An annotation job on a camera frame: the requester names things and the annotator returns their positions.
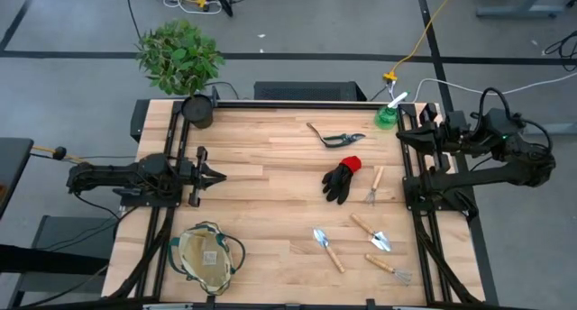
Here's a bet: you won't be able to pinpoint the black desk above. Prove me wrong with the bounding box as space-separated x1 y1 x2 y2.
0 137 35 219

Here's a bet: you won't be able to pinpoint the fan rake wooden handle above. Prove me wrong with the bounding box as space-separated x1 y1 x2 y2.
363 253 414 287

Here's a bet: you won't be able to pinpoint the black floor beam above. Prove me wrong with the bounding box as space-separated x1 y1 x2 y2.
0 243 110 276

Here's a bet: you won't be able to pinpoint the yellow strap black knob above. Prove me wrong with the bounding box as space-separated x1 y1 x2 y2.
30 143 89 165

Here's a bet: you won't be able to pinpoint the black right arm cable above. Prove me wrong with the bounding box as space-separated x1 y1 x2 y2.
471 87 554 156

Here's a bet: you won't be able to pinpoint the grey bench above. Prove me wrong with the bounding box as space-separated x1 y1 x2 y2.
6 214 116 309

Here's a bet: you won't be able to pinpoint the black floor cable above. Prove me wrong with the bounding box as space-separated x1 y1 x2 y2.
124 0 143 40

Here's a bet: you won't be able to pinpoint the wide trowel wooden handle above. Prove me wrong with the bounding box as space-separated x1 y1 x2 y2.
350 213 393 252

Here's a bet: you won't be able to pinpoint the narrow trowel wooden handle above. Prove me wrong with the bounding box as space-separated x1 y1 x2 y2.
312 227 347 274

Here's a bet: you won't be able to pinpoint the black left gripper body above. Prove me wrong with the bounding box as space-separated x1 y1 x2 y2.
179 146 213 208

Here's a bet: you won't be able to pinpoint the white power cable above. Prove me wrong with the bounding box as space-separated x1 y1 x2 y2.
388 70 577 105

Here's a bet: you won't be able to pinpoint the white cable bundle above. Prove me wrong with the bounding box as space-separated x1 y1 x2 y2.
160 0 224 16

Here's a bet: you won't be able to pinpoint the green plant black pot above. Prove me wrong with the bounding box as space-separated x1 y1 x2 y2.
134 19 226 130

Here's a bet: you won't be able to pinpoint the black cable coil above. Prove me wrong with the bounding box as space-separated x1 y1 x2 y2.
543 28 577 73

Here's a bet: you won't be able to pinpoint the green spray bottle white head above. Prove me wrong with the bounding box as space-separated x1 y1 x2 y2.
373 90 411 131

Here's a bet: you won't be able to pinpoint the green handled pruning shears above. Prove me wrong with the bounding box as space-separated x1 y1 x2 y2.
306 122 367 149

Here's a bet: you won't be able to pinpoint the grey floor bar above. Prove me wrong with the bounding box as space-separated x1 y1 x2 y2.
520 122 577 137

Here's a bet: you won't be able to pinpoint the yellow extension cable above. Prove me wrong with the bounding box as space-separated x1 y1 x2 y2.
382 0 461 84

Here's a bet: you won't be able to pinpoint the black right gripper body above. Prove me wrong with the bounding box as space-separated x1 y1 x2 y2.
426 103 454 174

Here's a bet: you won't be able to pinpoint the beige green gardening bag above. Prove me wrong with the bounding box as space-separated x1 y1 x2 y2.
167 220 247 297

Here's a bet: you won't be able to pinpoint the black tripod leg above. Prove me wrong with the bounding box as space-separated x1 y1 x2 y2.
209 0 235 18

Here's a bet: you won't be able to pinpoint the three-prong cultivator wooden handle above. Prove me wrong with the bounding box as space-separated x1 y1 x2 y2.
363 165 386 206

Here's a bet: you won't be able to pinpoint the black red garden glove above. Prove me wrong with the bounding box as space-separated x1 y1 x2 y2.
321 155 363 206

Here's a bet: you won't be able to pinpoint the grey desk foot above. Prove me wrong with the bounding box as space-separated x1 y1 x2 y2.
475 0 564 19

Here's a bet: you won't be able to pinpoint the black computer case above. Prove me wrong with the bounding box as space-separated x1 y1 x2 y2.
253 80 367 102

